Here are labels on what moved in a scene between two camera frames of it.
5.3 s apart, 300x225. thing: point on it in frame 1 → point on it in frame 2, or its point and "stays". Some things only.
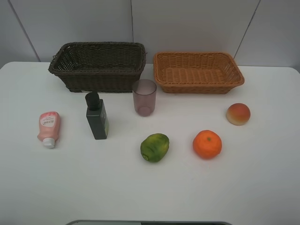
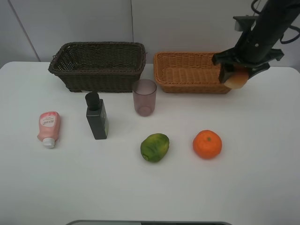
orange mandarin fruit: [207, 144] stays
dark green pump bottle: [97, 116] stays
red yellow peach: [238, 114] → [238, 79]
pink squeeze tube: [49, 128] stays
